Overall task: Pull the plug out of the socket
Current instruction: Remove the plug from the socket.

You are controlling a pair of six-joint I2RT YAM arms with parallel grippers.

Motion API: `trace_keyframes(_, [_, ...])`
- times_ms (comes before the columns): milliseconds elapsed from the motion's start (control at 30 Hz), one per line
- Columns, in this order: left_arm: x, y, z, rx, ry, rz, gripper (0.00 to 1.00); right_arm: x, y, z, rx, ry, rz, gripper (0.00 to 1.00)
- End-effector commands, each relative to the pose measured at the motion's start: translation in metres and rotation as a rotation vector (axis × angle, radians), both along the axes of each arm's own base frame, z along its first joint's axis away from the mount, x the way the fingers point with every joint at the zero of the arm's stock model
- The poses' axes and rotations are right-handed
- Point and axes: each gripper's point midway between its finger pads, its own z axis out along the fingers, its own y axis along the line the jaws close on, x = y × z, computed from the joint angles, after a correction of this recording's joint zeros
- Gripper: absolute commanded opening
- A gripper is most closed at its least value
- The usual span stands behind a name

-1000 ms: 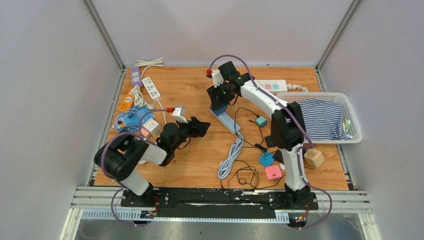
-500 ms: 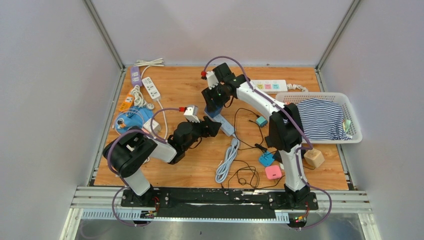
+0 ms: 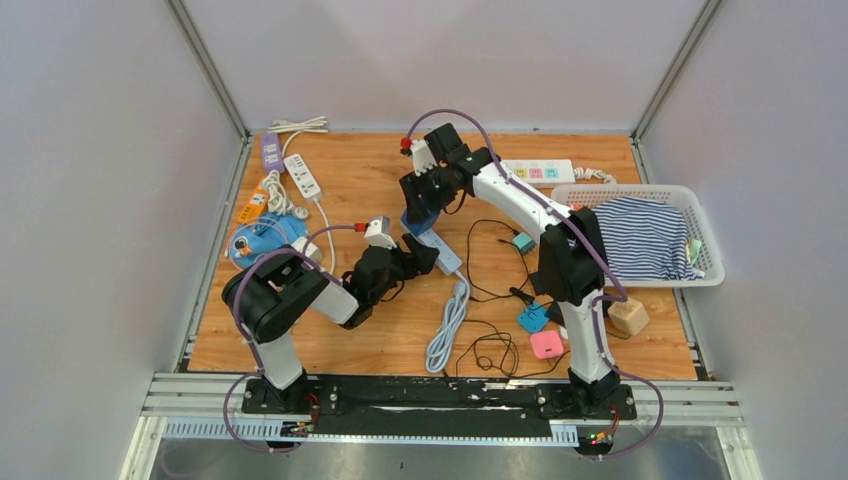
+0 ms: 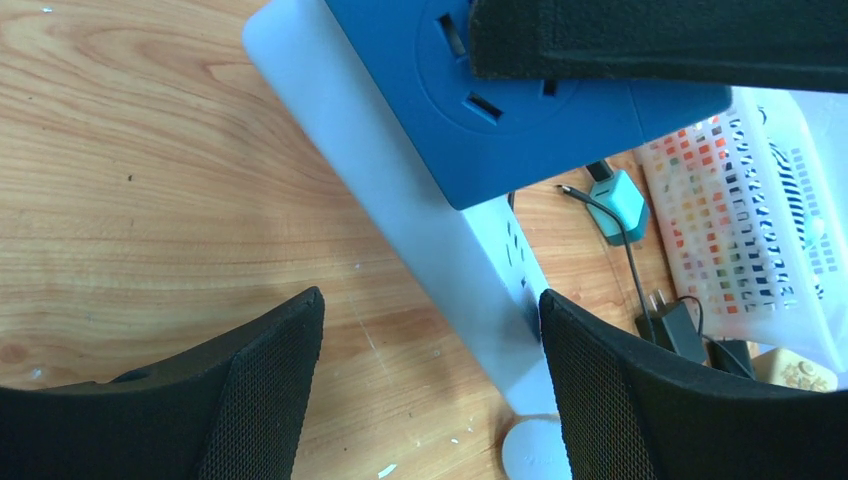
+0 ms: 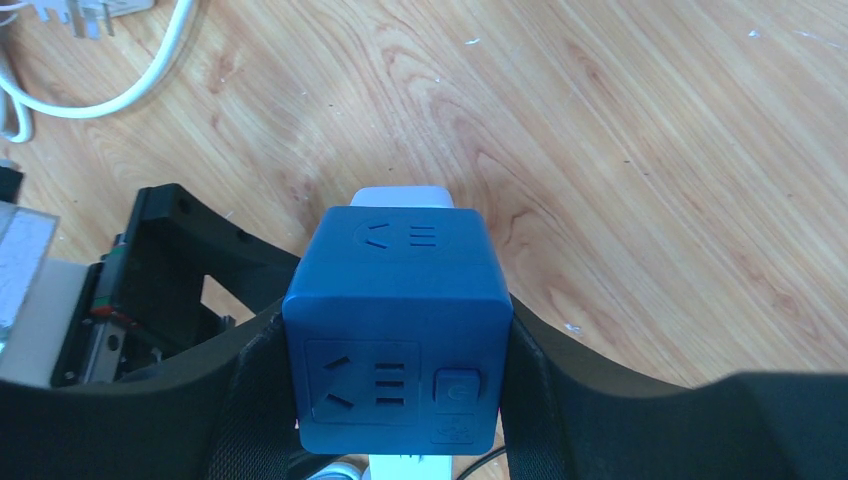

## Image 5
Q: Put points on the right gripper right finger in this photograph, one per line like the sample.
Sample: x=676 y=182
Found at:
x=571 y=413

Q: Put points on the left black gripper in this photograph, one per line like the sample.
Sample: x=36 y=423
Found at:
x=141 y=302

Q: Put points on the white power strip with cord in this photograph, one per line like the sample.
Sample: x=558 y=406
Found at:
x=98 y=95

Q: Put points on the light blue power strip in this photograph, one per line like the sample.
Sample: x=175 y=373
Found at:
x=421 y=467

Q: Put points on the dark blue cube adapter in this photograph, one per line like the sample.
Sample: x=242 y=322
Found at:
x=397 y=322

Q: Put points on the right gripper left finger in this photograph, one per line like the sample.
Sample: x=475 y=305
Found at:
x=221 y=410

